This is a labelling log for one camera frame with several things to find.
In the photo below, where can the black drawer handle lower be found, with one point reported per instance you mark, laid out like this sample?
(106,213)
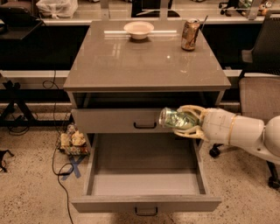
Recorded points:
(146,212)

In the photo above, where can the white plastic bag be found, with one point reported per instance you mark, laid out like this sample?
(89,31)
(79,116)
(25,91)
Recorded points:
(57,8)

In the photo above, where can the upper grey drawer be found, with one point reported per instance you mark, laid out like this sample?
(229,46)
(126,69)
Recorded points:
(116,120)

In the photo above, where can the black drawer handle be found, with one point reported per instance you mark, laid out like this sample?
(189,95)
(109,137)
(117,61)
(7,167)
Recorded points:
(146,212)
(145,126)

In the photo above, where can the black drawer handle upper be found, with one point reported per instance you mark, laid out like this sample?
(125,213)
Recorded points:
(145,126)

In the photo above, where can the black stand base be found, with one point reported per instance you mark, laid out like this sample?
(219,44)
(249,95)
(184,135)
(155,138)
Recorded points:
(17,113)

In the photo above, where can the open lower grey drawer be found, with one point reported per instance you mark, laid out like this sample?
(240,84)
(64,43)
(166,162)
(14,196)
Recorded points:
(145,170)

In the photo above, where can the grey drawer cabinet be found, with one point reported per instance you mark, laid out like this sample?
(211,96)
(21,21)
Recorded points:
(114,71)

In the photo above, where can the black office chair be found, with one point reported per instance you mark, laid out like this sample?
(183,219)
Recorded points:
(259,81)

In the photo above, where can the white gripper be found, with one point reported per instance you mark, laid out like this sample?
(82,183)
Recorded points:
(217,125)

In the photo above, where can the blue tape cross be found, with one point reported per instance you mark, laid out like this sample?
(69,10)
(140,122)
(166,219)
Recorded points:
(74,161)

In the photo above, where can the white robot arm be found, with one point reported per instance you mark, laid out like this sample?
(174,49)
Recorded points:
(269,148)

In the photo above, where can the white bowl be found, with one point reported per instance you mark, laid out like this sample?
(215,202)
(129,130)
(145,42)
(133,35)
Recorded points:
(139,29)

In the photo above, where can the green soda can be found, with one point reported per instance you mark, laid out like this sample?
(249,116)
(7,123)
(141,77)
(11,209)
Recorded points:
(170,118)

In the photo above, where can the snack bags pile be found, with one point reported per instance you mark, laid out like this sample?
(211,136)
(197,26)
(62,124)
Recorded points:
(73,142)

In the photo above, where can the brown soda can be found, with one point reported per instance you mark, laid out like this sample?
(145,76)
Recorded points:
(189,34)

